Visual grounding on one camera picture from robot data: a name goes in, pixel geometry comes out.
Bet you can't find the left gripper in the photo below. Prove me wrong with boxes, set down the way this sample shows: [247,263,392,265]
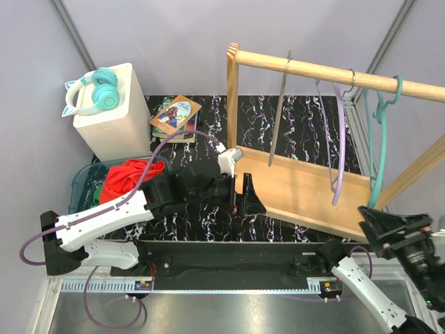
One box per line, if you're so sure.
[188,170,266,216]

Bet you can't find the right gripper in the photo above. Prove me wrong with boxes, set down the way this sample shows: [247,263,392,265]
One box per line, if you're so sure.
[357,202,445,305]

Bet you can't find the purple hanger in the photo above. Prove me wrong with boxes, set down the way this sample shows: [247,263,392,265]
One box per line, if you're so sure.
[314,69,356,207]

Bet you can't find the teal hanger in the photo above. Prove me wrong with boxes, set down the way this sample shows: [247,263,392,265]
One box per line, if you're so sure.
[363,74,404,209]

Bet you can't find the grey hanger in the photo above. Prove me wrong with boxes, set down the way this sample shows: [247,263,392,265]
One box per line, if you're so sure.
[268,50,292,167]

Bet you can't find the red tank top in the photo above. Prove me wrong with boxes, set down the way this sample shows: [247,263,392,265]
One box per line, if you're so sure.
[99,159,148,205]

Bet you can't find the green tank top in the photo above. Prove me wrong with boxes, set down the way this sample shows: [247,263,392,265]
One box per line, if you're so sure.
[91,184,103,207]

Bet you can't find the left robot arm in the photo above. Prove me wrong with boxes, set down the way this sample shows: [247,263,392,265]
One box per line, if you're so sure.
[40,161,266,276]

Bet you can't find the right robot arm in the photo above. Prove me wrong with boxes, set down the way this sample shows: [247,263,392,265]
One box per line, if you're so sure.
[313,206,444,333]

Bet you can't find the wooden clothes rack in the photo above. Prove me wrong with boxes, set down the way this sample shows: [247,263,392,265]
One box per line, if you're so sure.
[226,42,445,244]

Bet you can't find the green bottom book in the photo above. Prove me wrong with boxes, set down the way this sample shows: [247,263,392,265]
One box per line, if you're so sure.
[152,96,199,143]

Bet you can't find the orange top book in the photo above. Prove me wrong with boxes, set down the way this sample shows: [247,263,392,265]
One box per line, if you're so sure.
[150,95,202,135]

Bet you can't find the white box stand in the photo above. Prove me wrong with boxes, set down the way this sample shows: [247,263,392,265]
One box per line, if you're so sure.
[72,63,150,161]

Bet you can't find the teal plastic bin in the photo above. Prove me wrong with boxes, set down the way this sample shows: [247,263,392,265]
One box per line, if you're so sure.
[68,156,172,214]

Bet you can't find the teal cat-ear headphones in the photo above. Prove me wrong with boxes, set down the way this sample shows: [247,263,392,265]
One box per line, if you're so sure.
[62,67,120,118]

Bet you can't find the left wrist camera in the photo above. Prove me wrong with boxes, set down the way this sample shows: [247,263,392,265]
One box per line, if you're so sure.
[216,143,244,178]

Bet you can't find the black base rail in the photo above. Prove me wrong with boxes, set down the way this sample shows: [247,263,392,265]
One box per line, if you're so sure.
[111,241,336,294]

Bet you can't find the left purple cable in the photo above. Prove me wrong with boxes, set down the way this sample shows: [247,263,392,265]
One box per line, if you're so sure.
[19,129,223,330]

